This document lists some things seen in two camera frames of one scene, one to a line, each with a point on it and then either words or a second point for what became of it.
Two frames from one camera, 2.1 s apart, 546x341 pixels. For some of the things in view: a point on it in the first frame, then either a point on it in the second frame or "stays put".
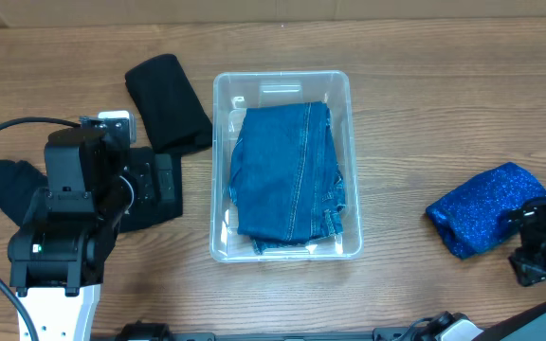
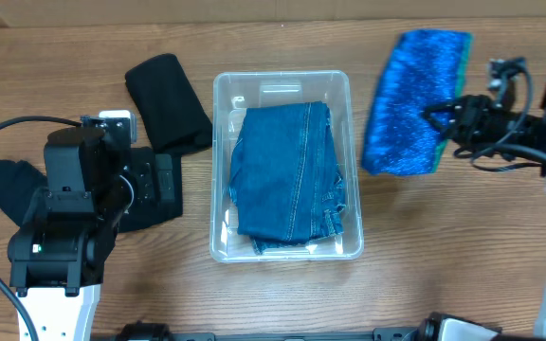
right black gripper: (528, 273) -> (478, 116)
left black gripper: (164, 177) stays put
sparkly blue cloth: (474, 217) -> (424, 67)
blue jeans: (285, 180) stays put
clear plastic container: (284, 170) stays put
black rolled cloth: (171, 113) stays put
